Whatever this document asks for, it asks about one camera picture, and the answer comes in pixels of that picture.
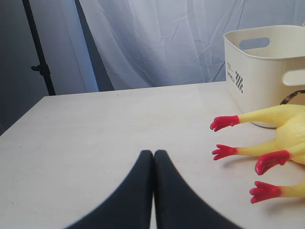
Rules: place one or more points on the black light stand pole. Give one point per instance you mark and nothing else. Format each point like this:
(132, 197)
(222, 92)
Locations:
(42, 67)

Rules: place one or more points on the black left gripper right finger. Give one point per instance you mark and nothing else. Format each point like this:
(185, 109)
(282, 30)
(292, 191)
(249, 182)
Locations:
(177, 206)

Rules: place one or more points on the whole yellow rubber chicken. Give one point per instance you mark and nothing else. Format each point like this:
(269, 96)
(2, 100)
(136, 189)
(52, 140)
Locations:
(264, 191)
(289, 120)

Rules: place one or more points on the cream bin marked O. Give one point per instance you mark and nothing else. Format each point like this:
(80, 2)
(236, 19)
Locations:
(265, 66)

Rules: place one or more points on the blue-grey backdrop curtain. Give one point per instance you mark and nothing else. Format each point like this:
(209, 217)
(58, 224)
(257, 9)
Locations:
(105, 45)

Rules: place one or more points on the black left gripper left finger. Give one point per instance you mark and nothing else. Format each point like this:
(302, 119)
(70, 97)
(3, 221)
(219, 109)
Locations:
(130, 205)

